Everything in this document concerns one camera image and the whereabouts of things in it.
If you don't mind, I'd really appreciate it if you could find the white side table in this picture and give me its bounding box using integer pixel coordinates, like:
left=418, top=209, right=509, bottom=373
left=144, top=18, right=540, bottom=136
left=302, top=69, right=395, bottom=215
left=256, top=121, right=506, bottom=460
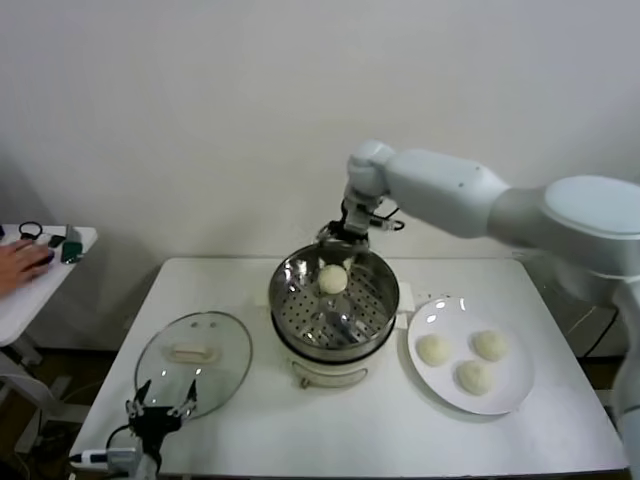
left=0, top=227, right=97, bottom=349

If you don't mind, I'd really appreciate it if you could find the bare person hand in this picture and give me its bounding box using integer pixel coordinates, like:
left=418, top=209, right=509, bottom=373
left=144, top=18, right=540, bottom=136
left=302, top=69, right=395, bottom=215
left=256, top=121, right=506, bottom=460
left=0, top=239, right=54, bottom=296

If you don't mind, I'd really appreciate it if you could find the white blue cable plug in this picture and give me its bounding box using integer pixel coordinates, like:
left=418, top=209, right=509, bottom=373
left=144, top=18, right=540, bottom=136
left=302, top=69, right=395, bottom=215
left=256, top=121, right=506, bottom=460
left=68, top=449, right=109, bottom=465

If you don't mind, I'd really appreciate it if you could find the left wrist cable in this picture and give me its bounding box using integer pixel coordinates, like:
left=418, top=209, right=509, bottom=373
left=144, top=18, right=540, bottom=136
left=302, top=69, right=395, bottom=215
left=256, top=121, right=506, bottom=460
left=105, top=423, right=137, bottom=454

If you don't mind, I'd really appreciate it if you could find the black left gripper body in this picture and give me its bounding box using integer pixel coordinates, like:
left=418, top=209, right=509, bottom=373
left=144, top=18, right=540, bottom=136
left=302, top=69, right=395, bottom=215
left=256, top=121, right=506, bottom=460
left=127, top=406, right=184, bottom=438

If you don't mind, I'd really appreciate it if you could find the white round plate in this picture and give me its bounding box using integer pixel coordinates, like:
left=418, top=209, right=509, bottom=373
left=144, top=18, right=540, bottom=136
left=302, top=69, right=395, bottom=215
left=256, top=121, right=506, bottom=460
left=406, top=297, right=535, bottom=416

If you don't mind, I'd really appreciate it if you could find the white steamed baozi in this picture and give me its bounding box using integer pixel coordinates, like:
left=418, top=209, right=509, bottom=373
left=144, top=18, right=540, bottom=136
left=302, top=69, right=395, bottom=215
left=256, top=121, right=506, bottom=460
left=417, top=333, right=454, bottom=366
left=454, top=360, right=494, bottom=397
left=317, top=264, right=348, bottom=296
left=472, top=329, right=509, bottom=362

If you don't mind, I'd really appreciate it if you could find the black floor cable coil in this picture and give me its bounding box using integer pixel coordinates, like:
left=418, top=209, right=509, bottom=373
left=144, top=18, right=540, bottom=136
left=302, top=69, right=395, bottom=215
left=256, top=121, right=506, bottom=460
left=13, top=424, right=76, bottom=457

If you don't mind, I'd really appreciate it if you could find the stainless steel steamer basket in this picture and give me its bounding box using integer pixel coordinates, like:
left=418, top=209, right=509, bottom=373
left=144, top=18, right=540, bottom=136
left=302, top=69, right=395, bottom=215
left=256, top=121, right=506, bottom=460
left=267, top=242, right=400, bottom=362

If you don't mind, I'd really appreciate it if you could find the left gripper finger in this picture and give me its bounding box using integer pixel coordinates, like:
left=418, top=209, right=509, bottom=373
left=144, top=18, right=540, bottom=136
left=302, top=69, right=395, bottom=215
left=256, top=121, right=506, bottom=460
left=124, top=378, right=153, bottom=419
left=167, top=378, right=200, bottom=419

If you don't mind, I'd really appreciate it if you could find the green grey handheld device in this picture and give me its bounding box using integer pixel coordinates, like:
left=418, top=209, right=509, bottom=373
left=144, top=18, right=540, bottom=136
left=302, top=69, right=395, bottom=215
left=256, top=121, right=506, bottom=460
left=59, top=223, right=85, bottom=265

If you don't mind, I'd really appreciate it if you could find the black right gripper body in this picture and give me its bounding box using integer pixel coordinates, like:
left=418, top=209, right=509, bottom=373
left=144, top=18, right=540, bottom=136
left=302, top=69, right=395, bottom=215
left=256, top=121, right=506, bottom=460
left=327, top=199, right=374, bottom=247

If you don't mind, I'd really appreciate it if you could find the black power cable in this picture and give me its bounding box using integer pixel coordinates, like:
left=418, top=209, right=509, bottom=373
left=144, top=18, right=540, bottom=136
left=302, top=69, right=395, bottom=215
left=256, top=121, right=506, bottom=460
left=578, top=307, right=624, bottom=359

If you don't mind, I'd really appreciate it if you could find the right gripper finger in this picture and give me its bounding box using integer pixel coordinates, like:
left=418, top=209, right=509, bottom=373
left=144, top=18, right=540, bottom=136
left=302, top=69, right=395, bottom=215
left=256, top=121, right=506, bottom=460
left=314, top=223, right=343, bottom=251
left=348, top=234, right=372, bottom=266

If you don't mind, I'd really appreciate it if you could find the cream electric cooker base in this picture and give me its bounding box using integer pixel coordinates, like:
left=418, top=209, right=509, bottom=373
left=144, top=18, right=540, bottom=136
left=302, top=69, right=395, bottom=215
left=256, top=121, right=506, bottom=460
left=252, top=278, right=416, bottom=390

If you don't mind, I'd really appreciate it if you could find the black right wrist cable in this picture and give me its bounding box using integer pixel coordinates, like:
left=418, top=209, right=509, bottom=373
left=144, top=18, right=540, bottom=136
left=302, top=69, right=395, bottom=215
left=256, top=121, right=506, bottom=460
left=368, top=205, right=405, bottom=232

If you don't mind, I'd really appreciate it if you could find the glass lid with cream handle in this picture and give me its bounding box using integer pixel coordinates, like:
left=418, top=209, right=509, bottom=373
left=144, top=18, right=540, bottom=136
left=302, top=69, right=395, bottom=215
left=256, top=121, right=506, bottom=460
left=133, top=310, right=253, bottom=420

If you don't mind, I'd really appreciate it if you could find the white table foot frame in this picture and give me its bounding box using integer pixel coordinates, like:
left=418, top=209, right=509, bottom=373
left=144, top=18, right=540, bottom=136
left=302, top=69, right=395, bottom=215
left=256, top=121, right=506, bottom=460
left=0, top=344, right=90, bottom=437

